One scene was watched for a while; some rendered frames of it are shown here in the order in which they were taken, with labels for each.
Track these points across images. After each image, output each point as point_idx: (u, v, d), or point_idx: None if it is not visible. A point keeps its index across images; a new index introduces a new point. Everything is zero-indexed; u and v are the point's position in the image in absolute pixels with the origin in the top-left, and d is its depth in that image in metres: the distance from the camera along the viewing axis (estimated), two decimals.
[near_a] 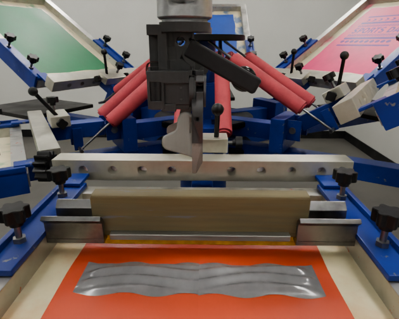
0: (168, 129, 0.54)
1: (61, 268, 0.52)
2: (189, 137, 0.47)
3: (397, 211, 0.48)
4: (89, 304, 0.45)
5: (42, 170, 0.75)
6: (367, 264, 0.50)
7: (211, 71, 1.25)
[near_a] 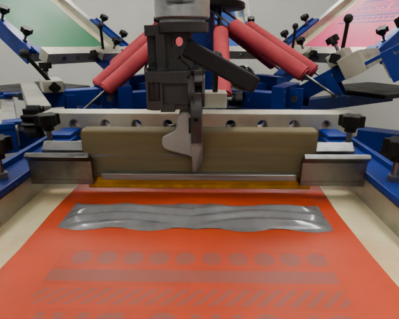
0: None
1: (45, 207, 0.48)
2: (188, 137, 0.48)
3: None
4: (75, 237, 0.41)
5: (30, 124, 0.71)
6: (377, 201, 0.46)
7: (209, 41, 1.22)
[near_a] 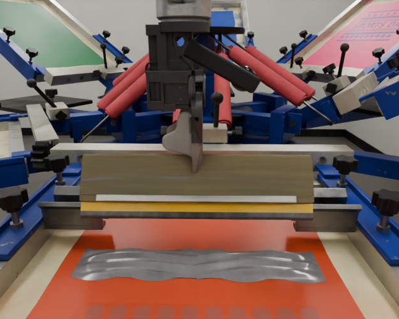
0: (168, 130, 0.54)
1: (58, 254, 0.52)
2: (189, 137, 0.48)
3: (398, 195, 0.48)
4: (87, 288, 0.44)
5: (40, 160, 0.74)
6: (367, 250, 0.49)
7: None
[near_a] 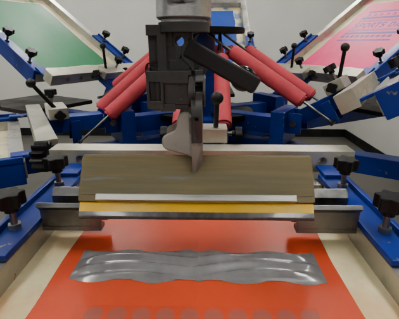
0: (168, 130, 0.54)
1: (57, 255, 0.51)
2: (188, 137, 0.48)
3: None
4: (85, 290, 0.44)
5: (38, 160, 0.74)
6: (368, 251, 0.49)
7: None
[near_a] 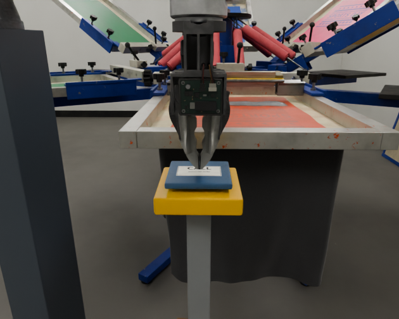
0: (186, 145, 0.46)
1: None
2: (213, 135, 0.49)
3: (318, 73, 1.17)
4: None
5: (148, 78, 1.44)
6: (306, 98, 1.19)
7: (229, 38, 1.95)
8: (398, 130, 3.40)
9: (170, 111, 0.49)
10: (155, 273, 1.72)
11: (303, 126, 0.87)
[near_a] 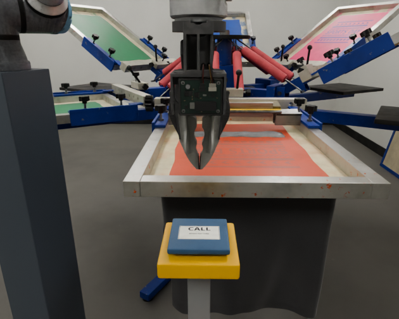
0: (186, 145, 0.46)
1: (177, 132, 1.25)
2: (213, 135, 0.49)
3: (314, 105, 1.21)
4: (195, 138, 1.18)
5: (149, 104, 1.48)
6: (303, 128, 1.23)
7: (228, 58, 1.98)
8: (396, 140, 3.44)
9: (170, 111, 0.49)
10: (156, 291, 1.76)
11: (299, 167, 0.90)
